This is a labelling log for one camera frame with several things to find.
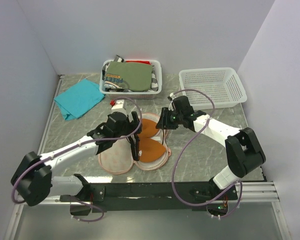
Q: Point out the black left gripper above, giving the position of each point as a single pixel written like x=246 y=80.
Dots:
x=132 y=126

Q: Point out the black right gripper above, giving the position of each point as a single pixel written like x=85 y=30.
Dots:
x=164 y=123

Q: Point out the orange bra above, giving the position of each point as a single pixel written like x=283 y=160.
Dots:
x=150 y=150

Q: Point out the floral pink bra laundry bag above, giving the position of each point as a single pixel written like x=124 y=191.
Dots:
x=118 y=159

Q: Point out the white clothes basket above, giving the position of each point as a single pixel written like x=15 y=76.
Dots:
x=137 y=95

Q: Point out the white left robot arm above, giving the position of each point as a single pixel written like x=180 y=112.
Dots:
x=36 y=176

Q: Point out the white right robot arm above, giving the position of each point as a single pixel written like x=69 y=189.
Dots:
x=243 y=150

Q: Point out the black grey striped garment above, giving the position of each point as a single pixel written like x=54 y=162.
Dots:
x=154 y=83

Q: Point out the green printed t-shirt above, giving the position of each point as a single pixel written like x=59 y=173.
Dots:
x=128 y=76

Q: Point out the red garment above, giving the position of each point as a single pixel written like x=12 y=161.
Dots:
x=139 y=61

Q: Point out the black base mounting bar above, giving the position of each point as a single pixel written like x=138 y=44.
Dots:
x=141 y=196

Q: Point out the teal folded cloth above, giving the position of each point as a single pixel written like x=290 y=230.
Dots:
x=78 y=99

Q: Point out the white empty mesh basket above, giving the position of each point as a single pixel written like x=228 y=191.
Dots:
x=221 y=84

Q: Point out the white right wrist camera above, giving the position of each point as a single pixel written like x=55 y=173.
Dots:
x=171 y=97

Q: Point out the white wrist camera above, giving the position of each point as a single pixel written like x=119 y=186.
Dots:
x=171 y=97
x=118 y=106

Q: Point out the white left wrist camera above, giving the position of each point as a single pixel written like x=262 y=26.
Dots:
x=118 y=106

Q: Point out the aluminium rail frame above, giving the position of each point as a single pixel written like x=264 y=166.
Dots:
x=193 y=158

